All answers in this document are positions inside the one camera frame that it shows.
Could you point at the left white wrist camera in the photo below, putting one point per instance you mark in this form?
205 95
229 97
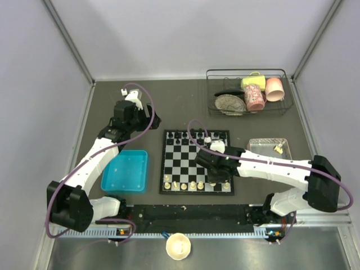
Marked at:
134 96

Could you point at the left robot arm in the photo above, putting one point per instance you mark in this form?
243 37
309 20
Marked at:
68 203

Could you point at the white rook right corner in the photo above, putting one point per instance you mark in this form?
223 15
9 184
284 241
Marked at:
226 185

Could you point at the speckled ceramic plate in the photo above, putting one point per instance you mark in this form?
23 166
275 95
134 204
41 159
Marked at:
230 105

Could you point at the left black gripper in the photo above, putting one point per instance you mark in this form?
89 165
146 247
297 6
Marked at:
142 112

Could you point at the black white chess board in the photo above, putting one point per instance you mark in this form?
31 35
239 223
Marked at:
178 162

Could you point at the pink plastic tray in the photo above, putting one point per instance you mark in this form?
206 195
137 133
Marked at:
265 146

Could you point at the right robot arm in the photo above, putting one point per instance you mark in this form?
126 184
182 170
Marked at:
314 183

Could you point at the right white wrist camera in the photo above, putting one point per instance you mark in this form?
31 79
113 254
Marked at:
215 145

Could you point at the light pink cup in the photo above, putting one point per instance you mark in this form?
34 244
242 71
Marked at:
274 90

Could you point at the cream white bowl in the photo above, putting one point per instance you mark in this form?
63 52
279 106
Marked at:
178 246

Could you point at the white queen piece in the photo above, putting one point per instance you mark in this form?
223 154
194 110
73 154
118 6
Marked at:
200 185

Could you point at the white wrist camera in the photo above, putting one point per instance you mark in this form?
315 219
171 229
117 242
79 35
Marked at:
134 96
215 145

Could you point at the yellow mug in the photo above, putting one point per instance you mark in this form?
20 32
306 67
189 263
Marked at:
254 78

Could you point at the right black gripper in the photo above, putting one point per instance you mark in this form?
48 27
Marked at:
212 179

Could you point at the grey cable duct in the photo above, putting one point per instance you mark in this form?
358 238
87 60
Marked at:
113 233

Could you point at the pink patterned mug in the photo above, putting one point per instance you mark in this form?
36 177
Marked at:
254 98

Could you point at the blue plastic tray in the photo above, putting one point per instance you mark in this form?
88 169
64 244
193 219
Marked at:
126 173

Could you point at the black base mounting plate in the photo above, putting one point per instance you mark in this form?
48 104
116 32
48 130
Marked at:
242 213

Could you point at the black knight left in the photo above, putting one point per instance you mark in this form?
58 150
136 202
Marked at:
177 134

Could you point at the black wire dish rack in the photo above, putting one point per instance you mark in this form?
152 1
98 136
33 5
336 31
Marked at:
240 92

